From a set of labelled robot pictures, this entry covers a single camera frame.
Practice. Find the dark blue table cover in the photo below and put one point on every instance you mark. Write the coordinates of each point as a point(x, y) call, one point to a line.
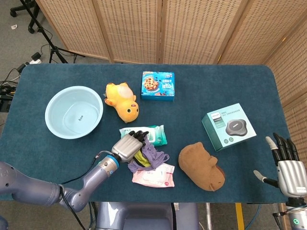
point(72, 143)

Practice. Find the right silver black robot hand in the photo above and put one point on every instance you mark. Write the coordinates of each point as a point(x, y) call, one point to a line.
point(291, 177)

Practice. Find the green wet wipes pack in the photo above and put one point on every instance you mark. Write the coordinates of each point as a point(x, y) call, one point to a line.
point(158, 136)

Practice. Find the blue cookie box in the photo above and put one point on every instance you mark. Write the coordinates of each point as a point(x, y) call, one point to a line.
point(157, 83)

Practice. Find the yellow plush toy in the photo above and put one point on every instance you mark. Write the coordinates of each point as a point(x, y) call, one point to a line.
point(124, 105)

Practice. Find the white power strip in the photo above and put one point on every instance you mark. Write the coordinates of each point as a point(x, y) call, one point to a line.
point(33, 62)

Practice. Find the pink wet wipes pack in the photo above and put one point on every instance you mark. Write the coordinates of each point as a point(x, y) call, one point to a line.
point(158, 178)

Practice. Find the wicker folding screen panel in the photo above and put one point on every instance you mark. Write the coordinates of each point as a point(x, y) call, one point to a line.
point(297, 124)
point(292, 72)
point(259, 31)
point(72, 24)
point(196, 28)
point(129, 28)

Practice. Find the black tripod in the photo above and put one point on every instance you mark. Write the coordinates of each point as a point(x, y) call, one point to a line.
point(54, 50)

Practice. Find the silver metal table leg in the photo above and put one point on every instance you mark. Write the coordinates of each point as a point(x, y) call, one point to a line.
point(208, 215)

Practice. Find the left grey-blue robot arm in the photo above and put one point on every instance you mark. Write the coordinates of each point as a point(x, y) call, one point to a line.
point(36, 189)

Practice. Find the black office chair base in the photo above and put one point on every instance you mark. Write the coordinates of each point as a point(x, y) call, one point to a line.
point(31, 30)

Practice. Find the yellow floor tape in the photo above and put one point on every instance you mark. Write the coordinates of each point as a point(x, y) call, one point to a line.
point(239, 215)

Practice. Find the light blue plastic basin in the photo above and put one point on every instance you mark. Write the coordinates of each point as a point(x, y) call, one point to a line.
point(60, 107)

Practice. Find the brown plush toy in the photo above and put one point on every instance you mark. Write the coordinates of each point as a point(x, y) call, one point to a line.
point(199, 167)

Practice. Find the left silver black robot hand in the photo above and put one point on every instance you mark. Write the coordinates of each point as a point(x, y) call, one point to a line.
point(127, 147)

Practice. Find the purple cloth with yellow trim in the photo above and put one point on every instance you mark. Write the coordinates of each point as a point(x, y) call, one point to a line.
point(153, 155)

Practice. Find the light teal speaker box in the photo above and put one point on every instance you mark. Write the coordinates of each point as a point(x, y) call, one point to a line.
point(216, 136)

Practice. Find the black power adapter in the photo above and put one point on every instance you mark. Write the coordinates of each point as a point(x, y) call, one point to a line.
point(36, 56)

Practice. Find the grey-blue robot torso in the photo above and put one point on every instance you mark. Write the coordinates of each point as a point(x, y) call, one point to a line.
point(144, 215)

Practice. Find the small white floor scrap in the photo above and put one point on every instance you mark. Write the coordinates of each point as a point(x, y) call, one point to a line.
point(14, 26)

